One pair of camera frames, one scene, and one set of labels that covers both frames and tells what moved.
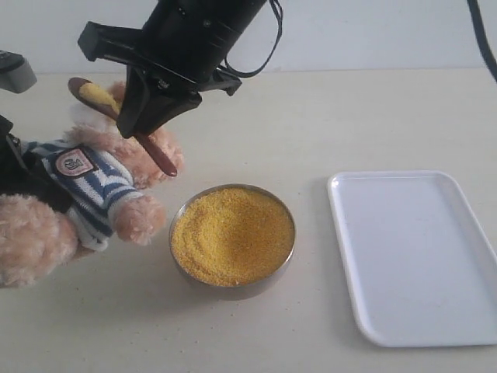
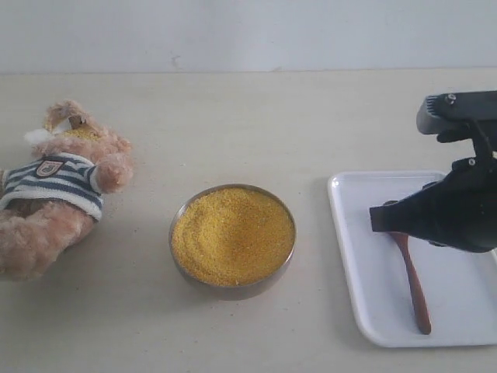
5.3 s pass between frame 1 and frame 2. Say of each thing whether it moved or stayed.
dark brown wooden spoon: moved
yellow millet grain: stayed
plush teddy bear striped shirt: moved
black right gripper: moved
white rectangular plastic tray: stayed
